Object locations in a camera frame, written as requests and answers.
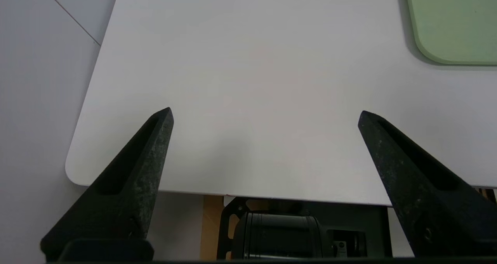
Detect light green plastic tray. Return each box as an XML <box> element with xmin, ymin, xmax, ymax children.
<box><xmin>404</xmin><ymin>0</ymin><xmax>497</xmax><ymax>66</ymax></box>

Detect light wooden panel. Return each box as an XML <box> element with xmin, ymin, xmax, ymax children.
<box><xmin>200</xmin><ymin>195</ymin><xmax>225</xmax><ymax>261</ymax></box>

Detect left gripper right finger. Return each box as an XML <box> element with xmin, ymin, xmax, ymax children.
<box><xmin>358</xmin><ymin>110</ymin><xmax>497</xmax><ymax>258</ymax></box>

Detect black cylindrical robot motor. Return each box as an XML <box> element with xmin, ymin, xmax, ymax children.
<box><xmin>232</xmin><ymin>212</ymin><xmax>323</xmax><ymax>260</ymax></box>

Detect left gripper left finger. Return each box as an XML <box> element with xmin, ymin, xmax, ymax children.
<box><xmin>40</xmin><ymin>107</ymin><xmax>174</xmax><ymax>262</ymax></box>

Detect black robot chassis frame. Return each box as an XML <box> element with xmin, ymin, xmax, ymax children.
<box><xmin>216</xmin><ymin>196</ymin><xmax>389</xmax><ymax>261</ymax></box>

